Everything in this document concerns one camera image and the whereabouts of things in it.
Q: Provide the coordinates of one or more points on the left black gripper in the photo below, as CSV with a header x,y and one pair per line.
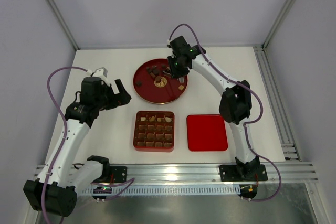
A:
x,y
113,98

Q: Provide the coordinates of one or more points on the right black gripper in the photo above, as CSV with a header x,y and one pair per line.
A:
x,y
177,71

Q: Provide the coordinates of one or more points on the red chocolate box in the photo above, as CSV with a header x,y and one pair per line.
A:
x,y
156,136

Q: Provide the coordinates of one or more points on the red box lid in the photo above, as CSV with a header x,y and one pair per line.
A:
x,y
206,133

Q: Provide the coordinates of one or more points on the metal tongs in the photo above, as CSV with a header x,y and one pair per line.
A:
x,y
167,72

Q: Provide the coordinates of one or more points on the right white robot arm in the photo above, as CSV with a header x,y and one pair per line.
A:
x,y
235,104

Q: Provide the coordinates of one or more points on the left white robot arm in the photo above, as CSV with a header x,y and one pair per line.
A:
x,y
55,190

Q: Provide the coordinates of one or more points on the dark square chocolate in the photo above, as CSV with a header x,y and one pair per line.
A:
x,y
138,83

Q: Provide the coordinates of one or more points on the round brown chocolate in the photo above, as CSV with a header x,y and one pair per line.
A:
x,y
158,79

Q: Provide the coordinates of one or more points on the round red plate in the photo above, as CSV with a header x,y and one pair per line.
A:
x,y
158,93

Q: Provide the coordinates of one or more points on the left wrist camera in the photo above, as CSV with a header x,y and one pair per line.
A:
x,y
101,73

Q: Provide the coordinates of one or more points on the left black mount plate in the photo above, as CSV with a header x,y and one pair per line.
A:
x,y
118,174

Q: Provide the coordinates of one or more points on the black mount plate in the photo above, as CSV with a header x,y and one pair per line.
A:
x,y
229,173
118,174

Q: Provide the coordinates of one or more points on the aluminium rail frame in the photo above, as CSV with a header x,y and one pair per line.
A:
x,y
197,179

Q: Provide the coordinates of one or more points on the right black mount plate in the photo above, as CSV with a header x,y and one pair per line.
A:
x,y
229,173

